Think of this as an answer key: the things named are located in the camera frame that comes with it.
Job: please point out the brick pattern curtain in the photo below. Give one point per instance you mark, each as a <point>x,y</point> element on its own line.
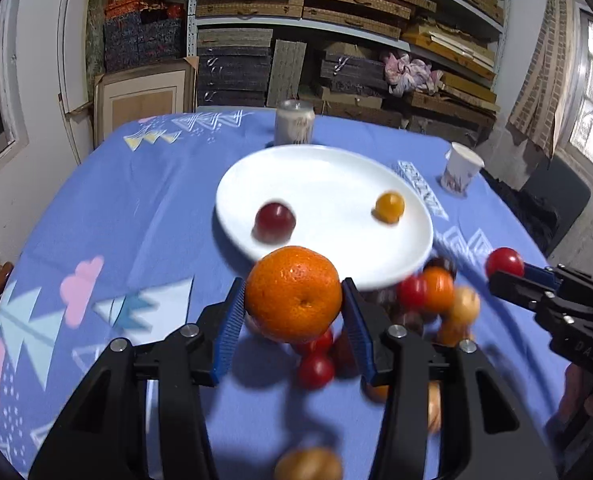
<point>546,85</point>

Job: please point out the person's right hand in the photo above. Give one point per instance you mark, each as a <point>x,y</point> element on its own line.
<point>573,390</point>

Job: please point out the dark red plum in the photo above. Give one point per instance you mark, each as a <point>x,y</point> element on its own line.
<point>275,221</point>

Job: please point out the printed paper cup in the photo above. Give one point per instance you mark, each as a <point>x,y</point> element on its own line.
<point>460,170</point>

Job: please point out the stack of yellow flat boxes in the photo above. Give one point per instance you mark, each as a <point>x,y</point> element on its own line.
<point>456,60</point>

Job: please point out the pink cloth bundle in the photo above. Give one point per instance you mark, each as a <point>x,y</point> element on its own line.
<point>411,72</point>

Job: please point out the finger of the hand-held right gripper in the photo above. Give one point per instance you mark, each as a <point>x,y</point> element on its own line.
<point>541,275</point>
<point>518,290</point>

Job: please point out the white board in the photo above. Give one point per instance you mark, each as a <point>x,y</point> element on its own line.
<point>71,70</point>

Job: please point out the brown date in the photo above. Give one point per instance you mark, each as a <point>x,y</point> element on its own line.
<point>384,302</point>
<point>442,263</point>

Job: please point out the orange patterned box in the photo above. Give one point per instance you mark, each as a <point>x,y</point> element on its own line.
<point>136,6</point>

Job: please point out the dark purple plum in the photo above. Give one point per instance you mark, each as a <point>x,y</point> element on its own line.
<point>409,322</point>

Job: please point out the framed cardboard picture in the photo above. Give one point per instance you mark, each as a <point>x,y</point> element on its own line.
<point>141,100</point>

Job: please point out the stack of dark grey boxes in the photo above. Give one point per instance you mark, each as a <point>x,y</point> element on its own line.
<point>234,70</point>

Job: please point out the black chair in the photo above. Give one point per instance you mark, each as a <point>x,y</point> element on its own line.
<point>561,200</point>

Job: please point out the stack of tan woven boxes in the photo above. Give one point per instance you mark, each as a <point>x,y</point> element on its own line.
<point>356,0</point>

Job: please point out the stack of dark brown boxes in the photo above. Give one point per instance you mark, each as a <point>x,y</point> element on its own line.
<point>351,72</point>

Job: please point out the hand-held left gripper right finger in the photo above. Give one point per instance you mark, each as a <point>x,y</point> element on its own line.
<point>359,330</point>

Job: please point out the stack of blue patterned boxes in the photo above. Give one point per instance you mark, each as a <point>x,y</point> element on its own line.
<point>141,40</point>

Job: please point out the small orange loquat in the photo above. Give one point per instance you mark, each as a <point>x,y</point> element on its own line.
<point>389,207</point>

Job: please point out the white plate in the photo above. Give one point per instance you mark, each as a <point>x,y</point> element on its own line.
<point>326,185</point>

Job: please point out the white metal shelf rack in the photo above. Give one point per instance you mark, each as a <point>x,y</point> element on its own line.
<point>296,22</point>

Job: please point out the green patterned panel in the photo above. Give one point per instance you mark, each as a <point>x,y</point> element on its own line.
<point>95,30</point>

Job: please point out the white beverage can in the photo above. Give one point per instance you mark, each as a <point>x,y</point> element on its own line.
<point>295,124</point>

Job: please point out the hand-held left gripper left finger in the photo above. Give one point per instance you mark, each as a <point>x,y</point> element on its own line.
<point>229,330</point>

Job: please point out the large orange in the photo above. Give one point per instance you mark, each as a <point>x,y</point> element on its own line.
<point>294,292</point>

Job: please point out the small mandarin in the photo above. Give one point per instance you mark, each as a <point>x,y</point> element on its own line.
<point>439,289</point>

